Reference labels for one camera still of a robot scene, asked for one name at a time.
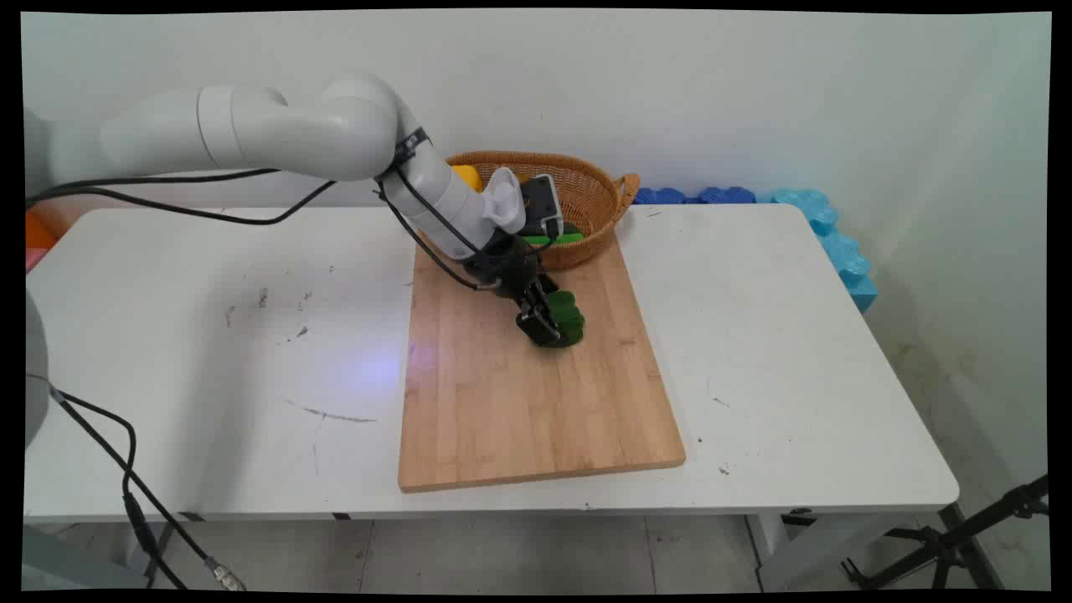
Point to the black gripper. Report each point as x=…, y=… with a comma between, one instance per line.
x=507, y=266

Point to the green bell pepper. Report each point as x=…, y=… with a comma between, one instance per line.
x=571, y=318

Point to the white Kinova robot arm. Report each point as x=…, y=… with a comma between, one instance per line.
x=251, y=126

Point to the bright green chili pepper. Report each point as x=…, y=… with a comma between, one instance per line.
x=569, y=239

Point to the bamboo cutting board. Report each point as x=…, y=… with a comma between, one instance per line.
x=519, y=402

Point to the woven wicker basket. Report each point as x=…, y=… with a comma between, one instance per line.
x=590, y=201

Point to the yellow bell pepper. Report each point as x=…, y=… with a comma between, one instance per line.
x=469, y=177

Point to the light blue foam strip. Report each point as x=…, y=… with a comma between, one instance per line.
x=842, y=251

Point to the white table leg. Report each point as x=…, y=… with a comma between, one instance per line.
x=812, y=548

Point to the black tripod stand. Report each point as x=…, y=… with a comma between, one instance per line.
x=946, y=544

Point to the orange foam block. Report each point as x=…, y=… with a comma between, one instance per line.
x=38, y=230

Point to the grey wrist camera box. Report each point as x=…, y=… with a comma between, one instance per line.
x=543, y=205

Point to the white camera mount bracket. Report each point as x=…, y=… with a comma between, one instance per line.
x=504, y=199

